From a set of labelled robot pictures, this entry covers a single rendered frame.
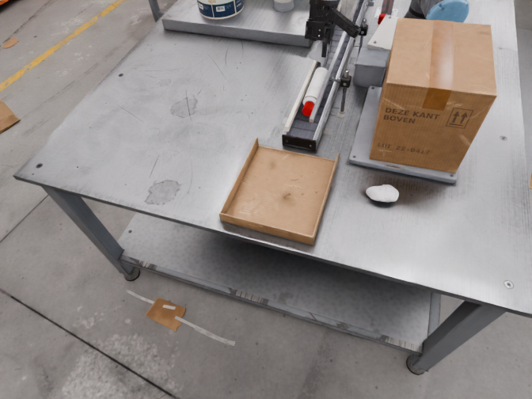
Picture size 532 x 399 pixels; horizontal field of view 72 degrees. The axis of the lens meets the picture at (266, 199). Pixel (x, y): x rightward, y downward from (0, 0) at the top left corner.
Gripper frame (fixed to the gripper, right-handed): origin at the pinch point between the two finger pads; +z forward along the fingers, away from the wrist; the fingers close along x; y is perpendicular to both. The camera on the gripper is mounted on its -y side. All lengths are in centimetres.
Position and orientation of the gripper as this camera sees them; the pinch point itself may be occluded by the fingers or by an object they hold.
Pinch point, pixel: (324, 66)
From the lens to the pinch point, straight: 133.7
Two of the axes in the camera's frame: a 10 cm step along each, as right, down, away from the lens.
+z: -0.5, 8.2, 5.7
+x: -3.3, 5.3, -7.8
